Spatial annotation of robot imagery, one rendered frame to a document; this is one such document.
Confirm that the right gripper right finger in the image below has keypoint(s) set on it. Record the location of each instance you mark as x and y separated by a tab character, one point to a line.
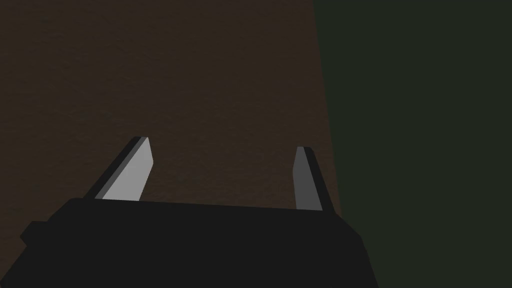
307	184

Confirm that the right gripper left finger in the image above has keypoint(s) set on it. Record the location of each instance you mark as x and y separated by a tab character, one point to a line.
128	176

